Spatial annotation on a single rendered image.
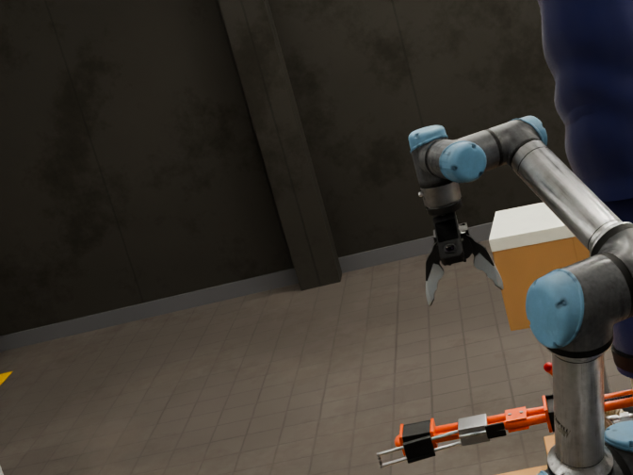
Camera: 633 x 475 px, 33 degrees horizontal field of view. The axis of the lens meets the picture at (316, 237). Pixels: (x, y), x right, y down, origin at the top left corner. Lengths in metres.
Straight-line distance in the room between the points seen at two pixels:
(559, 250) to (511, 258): 0.19
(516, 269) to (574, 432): 2.45
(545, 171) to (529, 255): 2.35
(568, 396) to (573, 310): 0.20
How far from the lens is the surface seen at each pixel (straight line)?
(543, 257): 4.30
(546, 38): 2.31
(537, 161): 1.98
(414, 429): 2.62
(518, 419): 2.57
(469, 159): 1.96
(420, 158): 2.06
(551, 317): 1.74
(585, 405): 1.87
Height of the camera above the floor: 2.23
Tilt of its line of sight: 14 degrees down
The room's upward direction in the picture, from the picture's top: 15 degrees counter-clockwise
